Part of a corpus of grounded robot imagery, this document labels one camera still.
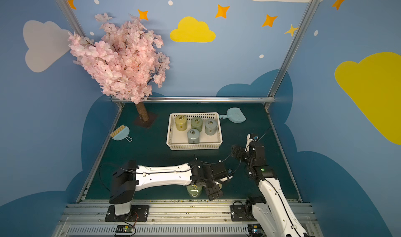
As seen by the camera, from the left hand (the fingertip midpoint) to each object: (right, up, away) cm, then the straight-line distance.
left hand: (217, 182), depth 76 cm
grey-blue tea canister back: (-2, +26, +24) cm, 35 cm away
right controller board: (+18, -22, -3) cm, 28 cm away
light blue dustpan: (+17, +35, +39) cm, 55 cm away
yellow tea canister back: (-21, +29, +25) cm, 44 cm away
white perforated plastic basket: (-23, +17, +25) cm, 38 cm away
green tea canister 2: (-11, -3, -2) cm, 12 cm away
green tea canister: (-11, +29, +24) cm, 39 cm away
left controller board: (-44, -21, -4) cm, 49 cm away
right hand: (+14, +16, +7) cm, 23 cm away
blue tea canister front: (-13, +21, +19) cm, 31 cm away
